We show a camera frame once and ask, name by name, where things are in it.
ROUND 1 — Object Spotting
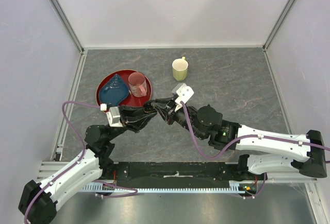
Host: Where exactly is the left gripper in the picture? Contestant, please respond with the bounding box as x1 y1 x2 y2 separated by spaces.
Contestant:
106 104 158 142

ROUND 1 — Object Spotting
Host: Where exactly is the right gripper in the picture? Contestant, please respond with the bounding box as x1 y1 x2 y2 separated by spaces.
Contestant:
152 96 205 140

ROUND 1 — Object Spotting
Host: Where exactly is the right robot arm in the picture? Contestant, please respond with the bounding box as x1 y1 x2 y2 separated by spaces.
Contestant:
151 98 327 180

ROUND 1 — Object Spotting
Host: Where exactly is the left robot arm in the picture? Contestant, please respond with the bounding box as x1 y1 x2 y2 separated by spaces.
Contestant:
18 104 157 223

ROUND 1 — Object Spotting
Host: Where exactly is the pink glass mug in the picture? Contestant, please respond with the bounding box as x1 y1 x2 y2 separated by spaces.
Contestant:
128 72 147 97

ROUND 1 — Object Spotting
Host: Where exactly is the blue teardrop plate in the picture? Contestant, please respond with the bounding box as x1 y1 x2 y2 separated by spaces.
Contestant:
98 74 129 107

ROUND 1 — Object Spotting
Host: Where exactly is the yellow ceramic mug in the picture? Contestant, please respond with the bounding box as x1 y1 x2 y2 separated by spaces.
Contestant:
172 57 189 81

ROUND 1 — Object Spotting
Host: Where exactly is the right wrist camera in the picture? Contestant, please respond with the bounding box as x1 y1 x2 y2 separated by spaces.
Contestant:
172 83 194 112

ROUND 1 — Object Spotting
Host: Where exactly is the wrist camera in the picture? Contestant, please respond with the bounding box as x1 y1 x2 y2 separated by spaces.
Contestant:
106 107 123 127
172 83 194 112

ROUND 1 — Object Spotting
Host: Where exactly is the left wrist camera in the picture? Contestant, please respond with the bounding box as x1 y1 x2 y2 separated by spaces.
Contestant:
106 107 123 127

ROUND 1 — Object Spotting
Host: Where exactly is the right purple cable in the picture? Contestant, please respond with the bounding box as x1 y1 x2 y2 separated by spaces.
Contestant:
180 100 330 163

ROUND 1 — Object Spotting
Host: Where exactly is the purple cable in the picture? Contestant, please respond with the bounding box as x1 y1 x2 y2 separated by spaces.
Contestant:
23 101 106 222
180 100 330 163

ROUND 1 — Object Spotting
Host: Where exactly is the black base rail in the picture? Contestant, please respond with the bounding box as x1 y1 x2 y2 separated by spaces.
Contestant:
112 162 244 189

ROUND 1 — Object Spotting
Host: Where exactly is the slotted cable duct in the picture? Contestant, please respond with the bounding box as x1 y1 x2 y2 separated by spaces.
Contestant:
80 182 257 195

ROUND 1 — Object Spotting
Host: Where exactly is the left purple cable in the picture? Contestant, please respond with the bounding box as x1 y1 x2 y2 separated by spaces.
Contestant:
23 101 106 222

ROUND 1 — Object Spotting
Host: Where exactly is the left aluminium frame post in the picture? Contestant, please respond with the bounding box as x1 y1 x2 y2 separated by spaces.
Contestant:
35 0 86 55

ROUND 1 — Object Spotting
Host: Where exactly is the aluminium frame post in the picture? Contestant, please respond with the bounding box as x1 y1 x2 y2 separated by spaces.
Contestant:
35 0 86 55
262 0 310 52

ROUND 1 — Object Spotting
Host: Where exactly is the right aluminium frame post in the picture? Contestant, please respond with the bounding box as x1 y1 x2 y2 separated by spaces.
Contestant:
262 0 310 52

